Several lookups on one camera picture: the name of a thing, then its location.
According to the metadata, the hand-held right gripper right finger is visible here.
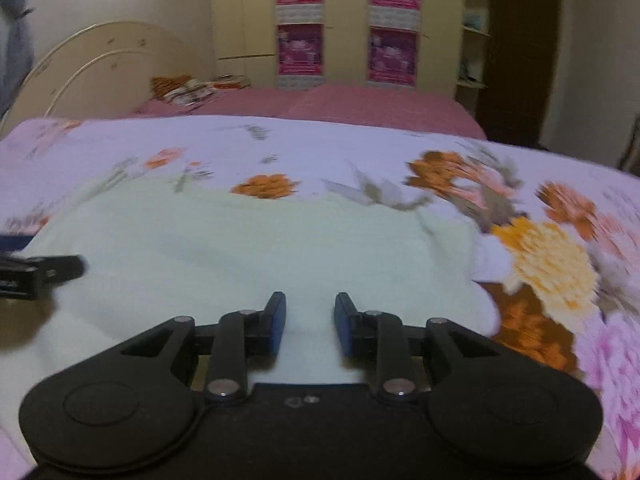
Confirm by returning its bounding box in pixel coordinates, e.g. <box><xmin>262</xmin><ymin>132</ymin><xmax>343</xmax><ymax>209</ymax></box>
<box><xmin>334</xmin><ymin>291</ymin><xmax>507</xmax><ymax>404</ymax></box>

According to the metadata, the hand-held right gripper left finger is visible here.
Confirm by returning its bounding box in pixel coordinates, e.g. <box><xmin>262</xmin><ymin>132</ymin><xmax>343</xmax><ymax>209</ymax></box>
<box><xmin>119</xmin><ymin>291</ymin><xmax>287</xmax><ymax>405</ymax></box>

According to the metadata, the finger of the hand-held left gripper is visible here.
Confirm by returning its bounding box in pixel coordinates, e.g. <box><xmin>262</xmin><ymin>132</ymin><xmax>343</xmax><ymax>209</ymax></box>
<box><xmin>0</xmin><ymin>232</ymin><xmax>32</xmax><ymax>252</ymax></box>
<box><xmin>22</xmin><ymin>254</ymin><xmax>87</xmax><ymax>284</ymax></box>

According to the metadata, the light green knitted sweater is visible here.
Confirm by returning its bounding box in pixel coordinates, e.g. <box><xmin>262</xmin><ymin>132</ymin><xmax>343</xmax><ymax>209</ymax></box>
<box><xmin>0</xmin><ymin>180</ymin><xmax>501</xmax><ymax>431</ymax></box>

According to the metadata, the cream arched headboard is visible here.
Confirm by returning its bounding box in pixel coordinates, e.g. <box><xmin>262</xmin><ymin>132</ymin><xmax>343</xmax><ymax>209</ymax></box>
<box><xmin>0</xmin><ymin>20</ymin><xmax>207</xmax><ymax>137</ymax></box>

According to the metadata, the grey hanging cloth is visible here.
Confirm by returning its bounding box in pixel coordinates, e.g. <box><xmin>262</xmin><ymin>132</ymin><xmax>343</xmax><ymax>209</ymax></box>
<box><xmin>0</xmin><ymin>0</ymin><xmax>37</xmax><ymax>117</ymax></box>

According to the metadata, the orange patterned cloth pile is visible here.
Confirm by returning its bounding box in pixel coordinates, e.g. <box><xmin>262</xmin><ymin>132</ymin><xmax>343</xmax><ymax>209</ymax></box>
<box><xmin>150</xmin><ymin>74</ymin><xmax>222</xmax><ymax>109</ymax></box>

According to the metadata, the floral lilac bedsheet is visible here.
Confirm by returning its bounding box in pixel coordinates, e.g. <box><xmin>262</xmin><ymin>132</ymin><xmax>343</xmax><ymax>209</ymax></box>
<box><xmin>0</xmin><ymin>115</ymin><xmax>640</xmax><ymax>480</ymax></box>

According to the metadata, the pink bed cover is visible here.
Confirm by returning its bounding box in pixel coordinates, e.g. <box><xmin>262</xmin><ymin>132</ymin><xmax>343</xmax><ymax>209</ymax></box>
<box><xmin>132</xmin><ymin>82</ymin><xmax>489</xmax><ymax>141</ymax></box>

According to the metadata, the cream corner shelf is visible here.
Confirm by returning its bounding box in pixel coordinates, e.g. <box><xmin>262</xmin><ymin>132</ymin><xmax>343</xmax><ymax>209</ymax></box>
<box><xmin>454</xmin><ymin>0</ymin><xmax>497</xmax><ymax>112</ymax></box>

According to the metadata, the cream wardrobe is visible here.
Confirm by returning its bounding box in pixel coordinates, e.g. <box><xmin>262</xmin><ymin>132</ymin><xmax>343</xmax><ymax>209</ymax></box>
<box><xmin>210</xmin><ymin>0</ymin><xmax>468</xmax><ymax>99</ymax></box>

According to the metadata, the dark wooden door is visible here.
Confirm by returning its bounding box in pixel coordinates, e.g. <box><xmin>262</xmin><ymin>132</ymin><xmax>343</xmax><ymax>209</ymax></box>
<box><xmin>476</xmin><ymin>0</ymin><xmax>564</xmax><ymax>149</ymax></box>

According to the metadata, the dark wooden chair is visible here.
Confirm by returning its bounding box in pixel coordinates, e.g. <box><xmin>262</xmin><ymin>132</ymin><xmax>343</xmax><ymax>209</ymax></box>
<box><xmin>619</xmin><ymin>114</ymin><xmax>640</xmax><ymax>177</ymax></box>

